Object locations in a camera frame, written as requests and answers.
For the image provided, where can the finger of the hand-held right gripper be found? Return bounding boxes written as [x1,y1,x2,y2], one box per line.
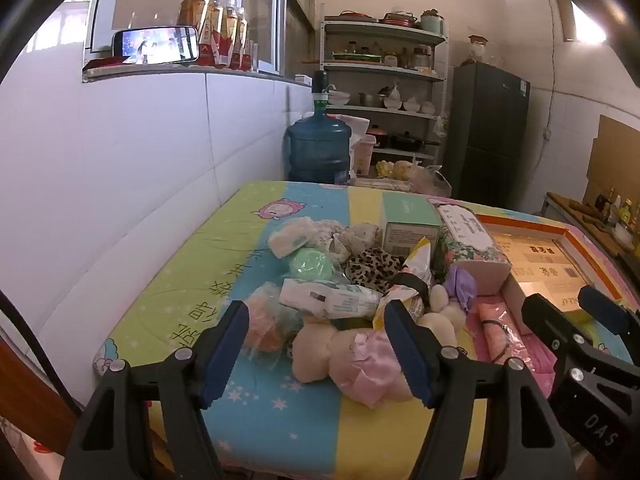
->
[521,293,601,386]
[577,285,632,337]

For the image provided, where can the sliding window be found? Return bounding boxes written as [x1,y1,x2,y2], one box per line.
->
[89,0,289,77]

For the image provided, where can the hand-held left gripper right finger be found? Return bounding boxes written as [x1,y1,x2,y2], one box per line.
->
[382,300,581,480]

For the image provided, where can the packs of noodles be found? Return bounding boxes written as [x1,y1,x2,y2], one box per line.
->
[349,175,417,193]

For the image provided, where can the floral tissue pack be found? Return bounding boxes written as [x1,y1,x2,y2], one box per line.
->
[431,203,514,297]

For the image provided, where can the banded yellow snack packets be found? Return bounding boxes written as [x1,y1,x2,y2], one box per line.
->
[374,236,433,332]

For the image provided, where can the beige plush toy pink bow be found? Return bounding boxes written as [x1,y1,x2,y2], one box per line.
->
[291,309,467,409]

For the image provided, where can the wall cable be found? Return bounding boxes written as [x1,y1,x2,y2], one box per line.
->
[542,0,559,157]

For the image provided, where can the blue water jug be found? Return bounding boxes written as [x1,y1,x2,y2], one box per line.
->
[285,111,353,185]

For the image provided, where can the cardboard wall sheet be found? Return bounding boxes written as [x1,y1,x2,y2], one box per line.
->
[584,114,640,202]

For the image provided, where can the orange rimmed cardboard box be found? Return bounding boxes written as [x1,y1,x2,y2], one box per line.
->
[474,211,633,342]

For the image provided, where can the green enamel pot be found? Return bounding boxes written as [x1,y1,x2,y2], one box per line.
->
[419,8,446,34]

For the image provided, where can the white cloth in plastic bag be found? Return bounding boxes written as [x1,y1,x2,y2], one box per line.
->
[268,216,322,260]

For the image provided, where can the black water pump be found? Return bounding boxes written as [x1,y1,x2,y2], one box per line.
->
[310,70,332,114]

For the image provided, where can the orange sponge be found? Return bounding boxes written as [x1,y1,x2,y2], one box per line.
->
[243,282,301,358]

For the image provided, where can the white floral scrunchie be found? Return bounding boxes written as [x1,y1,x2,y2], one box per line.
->
[312,219,379,263]

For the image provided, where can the black cable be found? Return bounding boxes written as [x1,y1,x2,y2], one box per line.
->
[0,289,84,417]

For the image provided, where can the plastic bag of food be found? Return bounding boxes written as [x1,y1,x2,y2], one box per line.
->
[374,157,452,197]

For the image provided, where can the leopard print scrunchie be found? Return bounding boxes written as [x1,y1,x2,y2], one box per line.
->
[346,246,407,294]

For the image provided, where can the white flour sack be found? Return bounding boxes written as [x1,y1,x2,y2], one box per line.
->
[339,115,371,137]

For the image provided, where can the black frying pan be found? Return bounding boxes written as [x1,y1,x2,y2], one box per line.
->
[387,132,442,152]

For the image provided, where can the green tissue box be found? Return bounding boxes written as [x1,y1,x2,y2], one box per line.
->
[382,192,442,262]

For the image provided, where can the beige plush toy purple dress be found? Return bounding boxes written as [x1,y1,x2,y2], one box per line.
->
[429,264,479,330]

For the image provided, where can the dark grey refrigerator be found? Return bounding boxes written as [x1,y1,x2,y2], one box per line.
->
[444,62,531,209]

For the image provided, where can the smartphone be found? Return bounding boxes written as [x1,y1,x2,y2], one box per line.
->
[111,25,200,66]

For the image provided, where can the pink cloth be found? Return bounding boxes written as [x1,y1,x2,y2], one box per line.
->
[471,295,559,377]

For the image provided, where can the group of condiment bottles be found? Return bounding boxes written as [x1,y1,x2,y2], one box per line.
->
[594,187,640,252]

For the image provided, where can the glass jar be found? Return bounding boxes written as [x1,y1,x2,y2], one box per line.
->
[467,34,489,66]

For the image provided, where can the white wet wipes pack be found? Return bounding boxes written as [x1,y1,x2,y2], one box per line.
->
[278,278,383,320]

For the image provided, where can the high window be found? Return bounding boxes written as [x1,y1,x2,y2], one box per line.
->
[564,0,609,44]

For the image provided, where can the grey metal shelf rack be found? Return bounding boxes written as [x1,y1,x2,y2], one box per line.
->
[317,16,449,182]

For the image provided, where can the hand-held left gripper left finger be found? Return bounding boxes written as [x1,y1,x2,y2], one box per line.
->
[60,300,251,480]

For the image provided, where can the tea bottle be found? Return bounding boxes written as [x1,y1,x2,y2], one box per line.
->
[222,0,239,69]
[207,0,227,66]
[234,7,251,71]
[177,0,214,64]

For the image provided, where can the kitchen counter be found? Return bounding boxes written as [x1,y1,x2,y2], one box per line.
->
[541,190,640,272]

